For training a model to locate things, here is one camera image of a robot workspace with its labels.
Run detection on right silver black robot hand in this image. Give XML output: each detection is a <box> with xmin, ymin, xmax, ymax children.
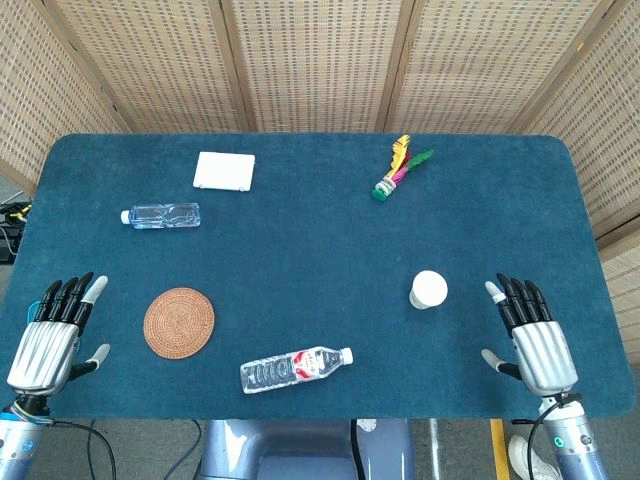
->
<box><xmin>480</xmin><ymin>272</ymin><xmax>580</xmax><ymax>399</ymax></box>

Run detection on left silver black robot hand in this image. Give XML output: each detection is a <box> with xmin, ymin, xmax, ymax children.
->
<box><xmin>6</xmin><ymin>271</ymin><xmax>111</xmax><ymax>397</ymax></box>

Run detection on white paper cup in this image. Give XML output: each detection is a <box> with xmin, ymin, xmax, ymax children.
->
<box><xmin>408</xmin><ymin>269</ymin><xmax>449</xmax><ymax>311</ymax></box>

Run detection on round woven rattan coaster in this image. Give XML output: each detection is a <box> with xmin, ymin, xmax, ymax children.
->
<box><xmin>142</xmin><ymin>286</ymin><xmax>216</xmax><ymax>360</ymax></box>

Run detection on white shoe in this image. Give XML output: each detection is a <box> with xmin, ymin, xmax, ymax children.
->
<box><xmin>508</xmin><ymin>434</ymin><xmax>556</xmax><ymax>480</ymax></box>

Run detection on clear bottle without label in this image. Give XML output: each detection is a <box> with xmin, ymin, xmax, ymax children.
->
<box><xmin>119</xmin><ymin>202</ymin><xmax>202</xmax><ymax>231</ymax></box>

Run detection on blue-grey robot torso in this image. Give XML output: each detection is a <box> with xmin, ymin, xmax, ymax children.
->
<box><xmin>199</xmin><ymin>418</ymin><xmax>416</xmax><ymax>480</ymax></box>

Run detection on colourful feather shuttlecock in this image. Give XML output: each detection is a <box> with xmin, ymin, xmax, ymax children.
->
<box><xmin>370</xmin><ymin>133</ymin><xmax>435</xmax><ymax>204</ymax></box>

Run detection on clear bottle with red label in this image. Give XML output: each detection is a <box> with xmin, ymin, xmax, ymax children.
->
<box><xmin>239</xmin><ymin>345</ymin><xmax>355</xmax><ymax>396</ymax></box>

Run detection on blue table cloth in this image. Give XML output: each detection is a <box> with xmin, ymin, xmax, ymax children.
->
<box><xmin>0</xmin><ymin>132</ymin><xmax>637</xmax><ymax>421</ymax></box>

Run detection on flat white plastic box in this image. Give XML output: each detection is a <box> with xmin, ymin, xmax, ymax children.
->
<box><xmin>192</xmin><ymin>151</ymin><xmax>257</xmax><ymax>193</ymax></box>

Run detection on woven bamboo folding screen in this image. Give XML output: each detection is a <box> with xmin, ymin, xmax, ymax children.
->
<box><xmin>0</xmin><ymin>0</ymin><xmax>640</xmax><ymax>364</ymax></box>

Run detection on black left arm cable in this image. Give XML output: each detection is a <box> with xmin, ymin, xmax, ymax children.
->
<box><xmin>49</xmin><ymin>418</ymin><xmax>119</xmax><ymax>480</ymax></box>

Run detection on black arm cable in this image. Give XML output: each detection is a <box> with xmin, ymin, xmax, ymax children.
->
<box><xmin>527</xmin><ymin>394</ymin><xmax>581</xmax><ymax>480</ymax></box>
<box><xmin>49</xmin><ymin>418</ymin><xmax>119</xmax><ymax>480</ymax></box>

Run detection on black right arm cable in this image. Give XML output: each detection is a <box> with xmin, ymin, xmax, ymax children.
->
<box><xmin>527</xmin><ymin>394</ymin><xmax>581</xmax><ymax>480</ymax></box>

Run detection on black floor equipment with cables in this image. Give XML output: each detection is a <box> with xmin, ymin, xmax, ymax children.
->
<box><xmin>0</xmin><ymin>199</ymin><xmax>34</xmax><ymax>266</ymax></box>

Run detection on black torso cable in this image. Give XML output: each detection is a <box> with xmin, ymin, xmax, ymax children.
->
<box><xmin>348</xmin><ymin>418</ymin><xmax>365</xmax><ymax>480</ymax></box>

